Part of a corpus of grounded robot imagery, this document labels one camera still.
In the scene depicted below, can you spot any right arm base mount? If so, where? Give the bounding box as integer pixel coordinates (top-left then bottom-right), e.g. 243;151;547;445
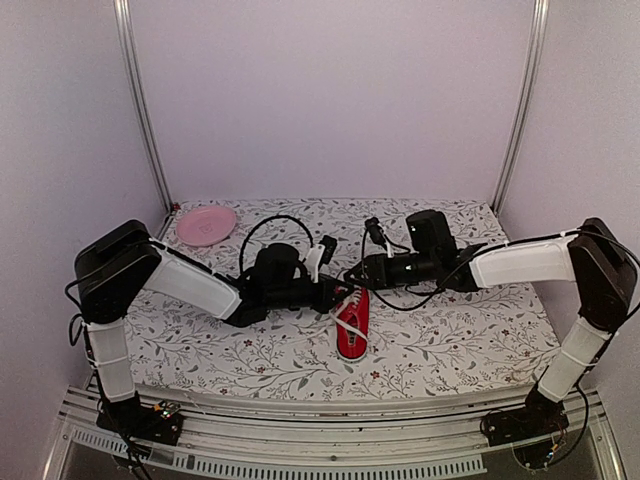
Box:
480;402;569;470

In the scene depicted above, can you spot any red canvas sneaker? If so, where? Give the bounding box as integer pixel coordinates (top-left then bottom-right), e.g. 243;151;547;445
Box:
294;287;372;362

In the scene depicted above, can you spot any aluminium frame post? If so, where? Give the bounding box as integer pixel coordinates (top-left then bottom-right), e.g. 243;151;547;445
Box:
491;0;550;217
113;0;174;214

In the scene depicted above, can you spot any pink plastic plate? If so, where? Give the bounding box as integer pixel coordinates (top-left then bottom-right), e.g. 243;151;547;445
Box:
176;205;237;247

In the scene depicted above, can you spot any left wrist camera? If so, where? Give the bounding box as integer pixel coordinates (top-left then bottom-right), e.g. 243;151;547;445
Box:
303;235;337;283

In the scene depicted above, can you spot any right aluminium frame post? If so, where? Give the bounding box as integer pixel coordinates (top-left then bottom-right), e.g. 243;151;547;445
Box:
491;0;550;217

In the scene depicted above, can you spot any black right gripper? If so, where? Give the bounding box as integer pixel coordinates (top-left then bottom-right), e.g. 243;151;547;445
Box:
345;251;439;291

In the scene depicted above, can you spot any left aluminium frame post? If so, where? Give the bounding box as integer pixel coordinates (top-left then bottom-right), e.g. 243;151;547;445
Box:
113;0;174;214

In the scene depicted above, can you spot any left camera black cable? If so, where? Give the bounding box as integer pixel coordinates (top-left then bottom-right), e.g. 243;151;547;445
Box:
237;213;315;271

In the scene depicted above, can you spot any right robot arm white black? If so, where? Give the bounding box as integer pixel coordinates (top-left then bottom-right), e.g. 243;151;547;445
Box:
344;210;639;436

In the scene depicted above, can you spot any front aluminium rail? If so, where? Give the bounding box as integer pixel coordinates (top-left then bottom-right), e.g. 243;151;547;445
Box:
43;385;630;479

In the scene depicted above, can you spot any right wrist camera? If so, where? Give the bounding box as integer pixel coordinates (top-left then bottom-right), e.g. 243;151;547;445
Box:
365;217;394;258

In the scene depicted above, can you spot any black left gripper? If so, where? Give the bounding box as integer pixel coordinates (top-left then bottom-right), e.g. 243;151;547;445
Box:
267;274;355;315

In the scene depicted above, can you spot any floral patterned table mat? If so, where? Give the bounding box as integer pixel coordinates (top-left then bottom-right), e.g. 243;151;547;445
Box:
104;199;559;401

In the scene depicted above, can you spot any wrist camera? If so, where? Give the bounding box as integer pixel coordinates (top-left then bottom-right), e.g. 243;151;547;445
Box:
365;217;394;258
303;235;337;283

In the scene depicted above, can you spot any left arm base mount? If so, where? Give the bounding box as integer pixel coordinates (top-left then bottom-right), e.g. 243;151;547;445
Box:
96;397;184;446

